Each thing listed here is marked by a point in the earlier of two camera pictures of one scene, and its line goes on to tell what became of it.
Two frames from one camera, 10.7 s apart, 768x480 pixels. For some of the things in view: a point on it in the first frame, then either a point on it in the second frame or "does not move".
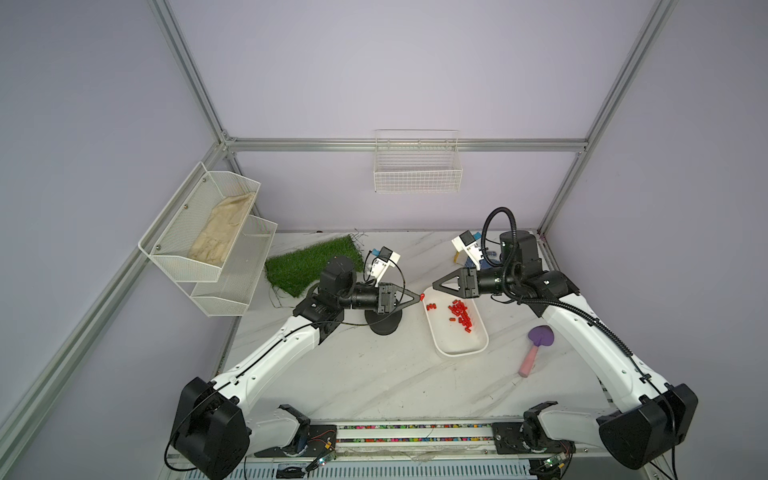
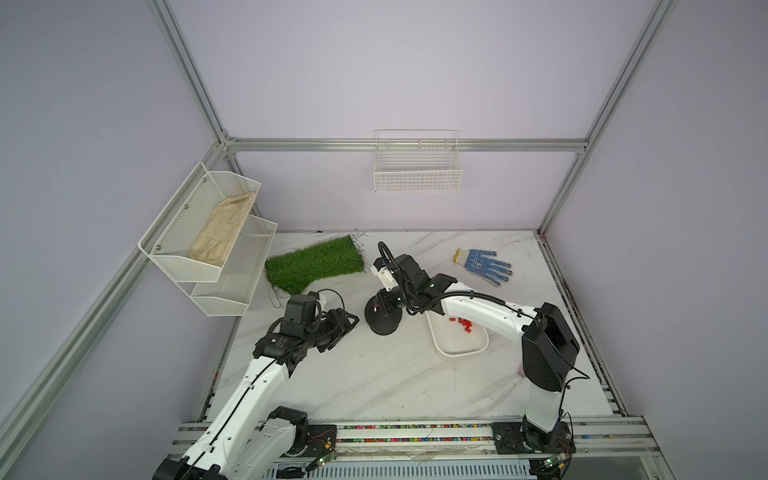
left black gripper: (385, 298) to (339, 325)
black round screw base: (385, 323) does not move
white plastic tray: (456, 322) does not move
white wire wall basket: (417, 161) does not move
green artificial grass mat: (300, 268) does not move
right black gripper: (470, 283) to (386, 304)
